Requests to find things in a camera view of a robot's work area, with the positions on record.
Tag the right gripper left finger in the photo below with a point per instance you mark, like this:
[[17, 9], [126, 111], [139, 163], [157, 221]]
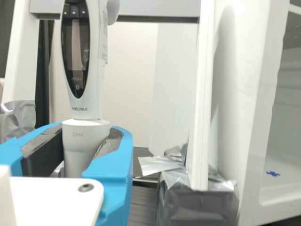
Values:
[[14, 153]]

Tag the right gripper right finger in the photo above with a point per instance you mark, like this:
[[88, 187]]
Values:
[[113, 164]]

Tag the pipette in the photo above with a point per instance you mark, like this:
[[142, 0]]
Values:
[[94, 70]]

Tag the white pipette stand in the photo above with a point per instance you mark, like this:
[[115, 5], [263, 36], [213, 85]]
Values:
[[200, 117]]

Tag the white incubator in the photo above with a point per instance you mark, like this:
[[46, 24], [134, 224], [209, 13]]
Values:
[[282, 141]]

